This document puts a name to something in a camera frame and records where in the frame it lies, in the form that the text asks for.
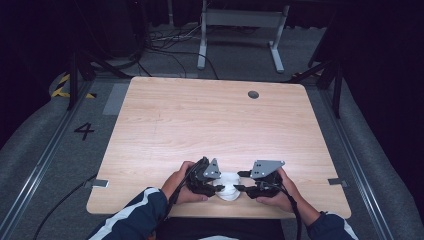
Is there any bundle of floor cables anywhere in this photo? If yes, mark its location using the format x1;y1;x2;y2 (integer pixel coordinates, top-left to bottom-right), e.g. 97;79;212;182
134;22;221;81

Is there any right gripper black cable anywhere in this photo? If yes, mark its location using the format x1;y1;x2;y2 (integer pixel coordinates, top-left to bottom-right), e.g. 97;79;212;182
279;184;304;240

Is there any grey table bracket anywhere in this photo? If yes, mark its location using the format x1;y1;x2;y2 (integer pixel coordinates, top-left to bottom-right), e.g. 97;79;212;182
83;178;110;190
327;177;349;189

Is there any white desk frame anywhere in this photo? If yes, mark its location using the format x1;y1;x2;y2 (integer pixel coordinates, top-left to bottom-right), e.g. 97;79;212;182
196;0;292;74

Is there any yellow black hazard tape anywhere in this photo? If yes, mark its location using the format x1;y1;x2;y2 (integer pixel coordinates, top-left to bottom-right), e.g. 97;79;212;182
50;73;98;100

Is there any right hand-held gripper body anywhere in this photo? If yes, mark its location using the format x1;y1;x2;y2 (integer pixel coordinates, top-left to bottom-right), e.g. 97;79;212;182
248;159;286;200

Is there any person's lap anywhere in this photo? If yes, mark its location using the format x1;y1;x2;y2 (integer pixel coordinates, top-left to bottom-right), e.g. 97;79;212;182
155;216;288;240

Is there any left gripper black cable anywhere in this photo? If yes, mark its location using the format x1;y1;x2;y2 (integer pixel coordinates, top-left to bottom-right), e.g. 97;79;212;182
150;157;208;240

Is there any metal floor rail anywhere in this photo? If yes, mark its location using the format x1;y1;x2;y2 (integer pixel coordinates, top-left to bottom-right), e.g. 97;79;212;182
0;79;95;240
319;89;396;240

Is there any white sock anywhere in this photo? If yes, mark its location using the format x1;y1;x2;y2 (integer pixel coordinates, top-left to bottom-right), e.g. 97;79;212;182
212;171;242;202

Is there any black metal stand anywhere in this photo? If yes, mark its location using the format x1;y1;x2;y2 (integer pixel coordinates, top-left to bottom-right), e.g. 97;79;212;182
66;49;135;112
285;59;345;120

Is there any black floor cable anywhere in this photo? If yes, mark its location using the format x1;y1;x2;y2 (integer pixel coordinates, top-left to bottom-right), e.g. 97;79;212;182
32;173;98;240

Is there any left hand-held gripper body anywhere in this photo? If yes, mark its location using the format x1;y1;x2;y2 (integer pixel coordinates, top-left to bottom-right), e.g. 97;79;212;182
185;156;223;198

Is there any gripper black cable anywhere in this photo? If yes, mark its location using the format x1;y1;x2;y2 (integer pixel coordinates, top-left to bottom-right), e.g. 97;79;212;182
150;157;208;240
279;184;304;240

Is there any person's right hand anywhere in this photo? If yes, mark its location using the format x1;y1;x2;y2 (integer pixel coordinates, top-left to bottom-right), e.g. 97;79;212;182
255;167;303;214

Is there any person's left hand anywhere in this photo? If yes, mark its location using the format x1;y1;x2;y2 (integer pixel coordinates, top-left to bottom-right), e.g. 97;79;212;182
161;160;210;205

